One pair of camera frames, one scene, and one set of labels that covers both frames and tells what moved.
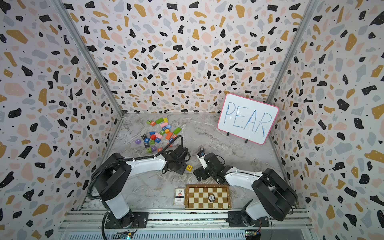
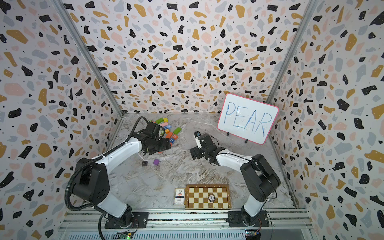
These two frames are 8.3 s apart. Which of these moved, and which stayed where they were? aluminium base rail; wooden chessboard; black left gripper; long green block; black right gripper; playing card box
Moved: black right gripper; black left gripper
Stayed: long green block; wooden chessboard; aluminium base rail; playing card box
